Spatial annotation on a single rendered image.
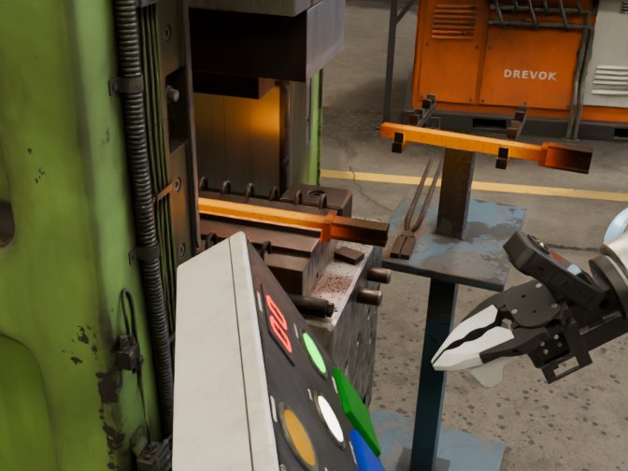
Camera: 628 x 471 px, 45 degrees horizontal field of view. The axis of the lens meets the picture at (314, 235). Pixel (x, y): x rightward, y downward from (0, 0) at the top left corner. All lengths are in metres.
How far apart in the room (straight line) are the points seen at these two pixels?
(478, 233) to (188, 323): 1.17
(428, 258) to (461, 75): 3.18
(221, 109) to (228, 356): 0.92
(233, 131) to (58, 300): 0.67
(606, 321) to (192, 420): 0.47
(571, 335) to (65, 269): 0.55
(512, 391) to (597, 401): 0.27
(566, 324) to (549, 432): 1.63
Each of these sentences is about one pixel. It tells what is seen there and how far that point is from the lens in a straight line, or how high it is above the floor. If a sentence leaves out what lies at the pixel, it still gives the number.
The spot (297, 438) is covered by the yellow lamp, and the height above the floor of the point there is 1.17.
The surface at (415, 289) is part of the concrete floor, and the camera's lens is 3.01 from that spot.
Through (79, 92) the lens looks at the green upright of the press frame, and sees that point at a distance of 0.80.
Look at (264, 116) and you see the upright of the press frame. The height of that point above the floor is 1.09.
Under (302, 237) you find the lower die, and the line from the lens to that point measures 1.21.
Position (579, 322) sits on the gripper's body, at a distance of 0.85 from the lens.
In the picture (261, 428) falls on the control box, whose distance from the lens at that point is 0.53.
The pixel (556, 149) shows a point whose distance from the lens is 1.52.
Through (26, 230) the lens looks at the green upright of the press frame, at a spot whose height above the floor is 1.16.
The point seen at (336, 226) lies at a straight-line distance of 1.21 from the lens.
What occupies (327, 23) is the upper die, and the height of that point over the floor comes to 1.33.
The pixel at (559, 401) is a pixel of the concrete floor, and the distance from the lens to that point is 2.57.
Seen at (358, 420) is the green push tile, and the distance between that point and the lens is 0.80.
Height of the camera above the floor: 1.55
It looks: 27 degrees down
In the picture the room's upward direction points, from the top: 1 degrees clockwise
